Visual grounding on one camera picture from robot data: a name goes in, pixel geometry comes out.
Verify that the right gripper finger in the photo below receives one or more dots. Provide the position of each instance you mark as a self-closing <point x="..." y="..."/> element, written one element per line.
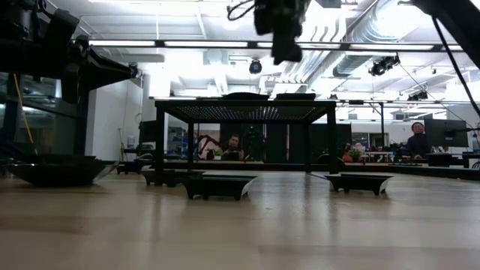
<point x="294" y="48"/>
<point x="280" y="48"/>

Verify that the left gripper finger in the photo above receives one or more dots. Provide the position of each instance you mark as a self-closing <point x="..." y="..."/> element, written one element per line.
<point x="105" y="63"/>
<point x="108" y="79"/>

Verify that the black wavy square mini plate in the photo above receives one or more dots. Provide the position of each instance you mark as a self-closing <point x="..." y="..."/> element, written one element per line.
<point x="60" y="174"/>
<point x="296" y="94"/>
<point x="296" y="98"/>

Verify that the black leaf-shaped mini plate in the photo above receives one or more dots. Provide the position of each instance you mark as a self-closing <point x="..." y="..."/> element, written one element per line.
<point x="245" y="98"/>
<point x="56" y="158"/>
<point x="245" y="93"/>

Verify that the small black square plate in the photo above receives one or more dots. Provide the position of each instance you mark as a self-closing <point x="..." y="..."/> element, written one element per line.
<point x="128" y="167"/>
<point x="168" y="177"/>
<point x="213" y="185"/>
<point x="356" y="183"/>

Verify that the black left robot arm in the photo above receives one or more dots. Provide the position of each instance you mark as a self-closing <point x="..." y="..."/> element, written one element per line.
<point x="26" y="56"/>

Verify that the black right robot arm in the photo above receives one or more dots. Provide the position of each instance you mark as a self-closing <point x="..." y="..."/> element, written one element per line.
<point x="457" y="22"/>

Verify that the black ceiling spotlight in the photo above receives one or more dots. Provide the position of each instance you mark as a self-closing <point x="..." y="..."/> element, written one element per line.
<point x="378" y="68"/>
<point x="255" y="67"/>
<point x="134" y="70"/>
<point x="418" y="96"/>

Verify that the black computer monitor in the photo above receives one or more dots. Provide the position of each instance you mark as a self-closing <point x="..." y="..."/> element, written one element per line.
<point x="148" y="131"/>
<point x="446" y="133"/>

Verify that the black perforated metal rack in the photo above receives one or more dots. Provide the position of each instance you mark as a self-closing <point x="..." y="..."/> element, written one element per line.
<point x="243" y="104"/>

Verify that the overhead light bar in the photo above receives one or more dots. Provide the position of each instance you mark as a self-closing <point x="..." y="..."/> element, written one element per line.
<point x="206" y="44"/>

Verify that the black partition panels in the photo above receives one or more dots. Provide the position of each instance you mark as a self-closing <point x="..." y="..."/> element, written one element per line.
<point x="322" y="142"/>

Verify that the person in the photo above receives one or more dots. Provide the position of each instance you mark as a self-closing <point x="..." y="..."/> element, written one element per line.
<point x="417" y="144"/>
<point x="233" y="148"/>

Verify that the small green potted plant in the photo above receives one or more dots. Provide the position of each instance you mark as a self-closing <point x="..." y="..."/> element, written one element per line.
<point x="354" y="153"/>
<point x="218" y="153"/>

